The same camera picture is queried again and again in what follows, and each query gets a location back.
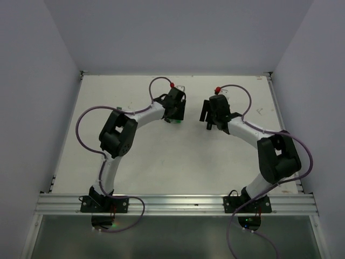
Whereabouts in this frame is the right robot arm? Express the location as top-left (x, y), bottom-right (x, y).
top-left (200, 94), bottom-right (301, 212)

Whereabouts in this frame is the aluminium mounting rail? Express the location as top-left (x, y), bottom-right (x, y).
top-left (34, 194), bottom-right (318, 216)

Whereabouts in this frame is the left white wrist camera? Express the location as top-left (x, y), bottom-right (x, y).
top-left (176, 85), bottom-right (185, 92)

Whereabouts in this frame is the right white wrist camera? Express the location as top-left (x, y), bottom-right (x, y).
top-left (219, 88), bottom-right (230, 101)

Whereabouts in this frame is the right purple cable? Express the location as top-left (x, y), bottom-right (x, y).
top-left (214, 84), bottom-right (315, 259)

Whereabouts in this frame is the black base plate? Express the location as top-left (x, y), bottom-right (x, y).
top-left (222, 190), bottom-right (272, 214)
top-left (79, 195), bottom-right (129, 214)

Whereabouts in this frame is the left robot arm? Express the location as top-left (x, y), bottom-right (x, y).
top-left (89, 87), bottom-right (187, 212)

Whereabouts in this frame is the green black highlighter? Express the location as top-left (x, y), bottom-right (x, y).
top-left (206, 122), bottom-right (213, 130)

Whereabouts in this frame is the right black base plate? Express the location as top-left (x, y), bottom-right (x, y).
top-left (222, 190), bottom-right (272, 214)

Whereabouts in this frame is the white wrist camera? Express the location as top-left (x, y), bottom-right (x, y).
top-left (219, 88), bottom-right (230, 101)
top-left (176, 85), bottom-right (185, 92)

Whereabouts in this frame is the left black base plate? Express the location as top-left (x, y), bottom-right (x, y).
top-left (79, 195), bottom-right (129, 214)

